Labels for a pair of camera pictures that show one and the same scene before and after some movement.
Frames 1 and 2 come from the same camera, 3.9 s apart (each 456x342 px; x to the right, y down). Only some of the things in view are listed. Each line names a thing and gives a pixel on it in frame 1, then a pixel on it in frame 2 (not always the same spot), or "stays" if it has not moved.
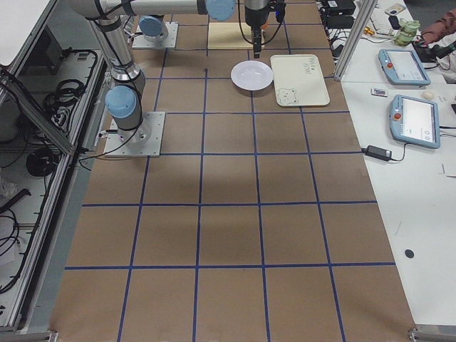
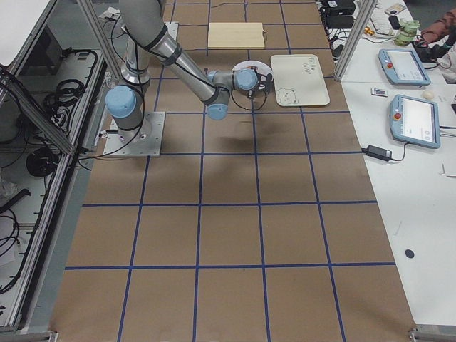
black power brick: [338, 8] stays
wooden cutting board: [229, 35] stays
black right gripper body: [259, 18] to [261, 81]
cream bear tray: [299, 80] stays
